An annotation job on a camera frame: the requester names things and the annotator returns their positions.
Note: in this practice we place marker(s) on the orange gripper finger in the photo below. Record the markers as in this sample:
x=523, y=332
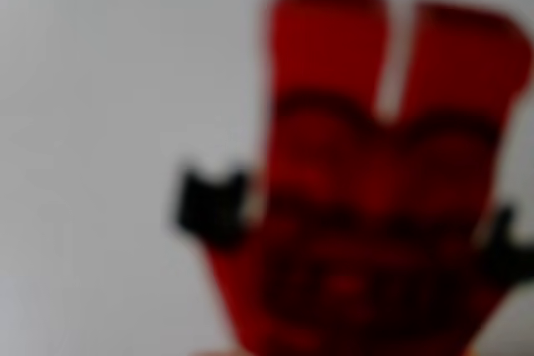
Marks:
x=221, y=353

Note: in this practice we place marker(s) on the red letter-shaped toy figure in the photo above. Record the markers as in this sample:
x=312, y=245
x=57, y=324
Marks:
x=334, y=81

